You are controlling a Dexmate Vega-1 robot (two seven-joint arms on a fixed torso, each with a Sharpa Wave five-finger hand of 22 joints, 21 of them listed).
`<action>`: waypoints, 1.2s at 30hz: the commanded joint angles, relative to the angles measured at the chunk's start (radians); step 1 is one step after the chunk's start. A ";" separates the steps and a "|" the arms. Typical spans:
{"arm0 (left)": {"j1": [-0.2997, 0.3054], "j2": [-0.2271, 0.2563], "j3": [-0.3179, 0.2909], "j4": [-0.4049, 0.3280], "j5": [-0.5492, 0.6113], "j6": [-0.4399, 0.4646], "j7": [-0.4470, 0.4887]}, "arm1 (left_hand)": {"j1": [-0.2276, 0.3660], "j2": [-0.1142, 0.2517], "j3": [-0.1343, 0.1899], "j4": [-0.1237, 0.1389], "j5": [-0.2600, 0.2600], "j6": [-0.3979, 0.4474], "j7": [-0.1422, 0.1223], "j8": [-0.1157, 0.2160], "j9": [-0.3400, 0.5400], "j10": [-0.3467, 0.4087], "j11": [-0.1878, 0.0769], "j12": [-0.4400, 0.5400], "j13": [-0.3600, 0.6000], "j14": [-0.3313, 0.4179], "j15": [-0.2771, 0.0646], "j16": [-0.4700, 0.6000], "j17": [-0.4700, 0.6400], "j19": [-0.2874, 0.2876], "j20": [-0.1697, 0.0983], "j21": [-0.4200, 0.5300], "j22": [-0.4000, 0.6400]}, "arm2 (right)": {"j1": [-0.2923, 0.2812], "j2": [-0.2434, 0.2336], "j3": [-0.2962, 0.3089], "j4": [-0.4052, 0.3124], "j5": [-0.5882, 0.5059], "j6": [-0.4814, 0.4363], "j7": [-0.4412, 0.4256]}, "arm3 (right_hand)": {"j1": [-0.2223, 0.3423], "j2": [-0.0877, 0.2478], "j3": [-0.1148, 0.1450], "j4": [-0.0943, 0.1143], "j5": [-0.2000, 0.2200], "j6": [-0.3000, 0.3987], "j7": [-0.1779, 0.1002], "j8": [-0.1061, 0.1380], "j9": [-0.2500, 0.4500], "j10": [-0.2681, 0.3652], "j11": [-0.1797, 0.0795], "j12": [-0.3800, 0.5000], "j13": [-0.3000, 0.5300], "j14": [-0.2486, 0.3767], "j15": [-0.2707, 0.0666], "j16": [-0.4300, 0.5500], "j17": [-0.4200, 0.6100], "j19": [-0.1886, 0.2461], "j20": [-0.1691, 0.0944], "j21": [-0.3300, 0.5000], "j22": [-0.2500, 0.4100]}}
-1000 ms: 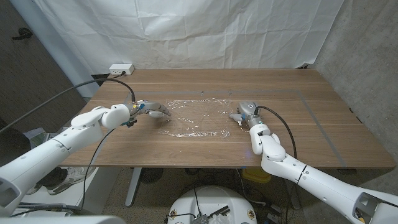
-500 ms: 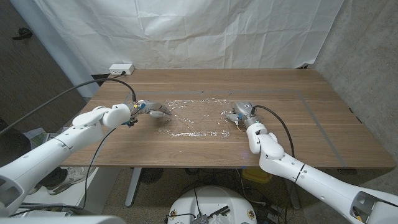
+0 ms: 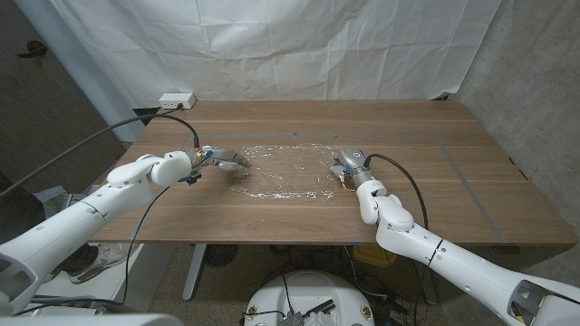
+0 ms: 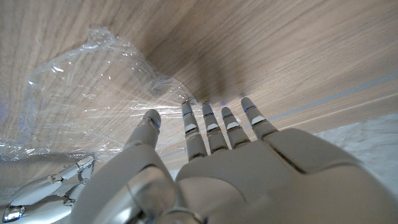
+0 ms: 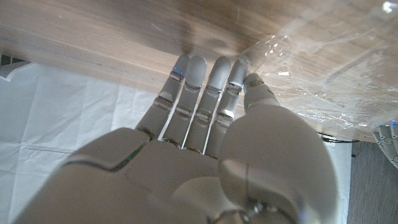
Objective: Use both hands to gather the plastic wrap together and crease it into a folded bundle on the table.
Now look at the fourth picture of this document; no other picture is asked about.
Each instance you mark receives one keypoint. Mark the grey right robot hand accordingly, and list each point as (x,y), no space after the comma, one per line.
(40,199)

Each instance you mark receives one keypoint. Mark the white crumpled backdrop sheet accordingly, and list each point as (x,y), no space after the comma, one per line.
(367,146)

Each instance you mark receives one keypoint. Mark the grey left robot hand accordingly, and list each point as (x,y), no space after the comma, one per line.
(280,186)

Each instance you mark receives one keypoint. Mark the clear plastic wrap sheet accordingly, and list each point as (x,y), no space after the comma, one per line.
(87,99)

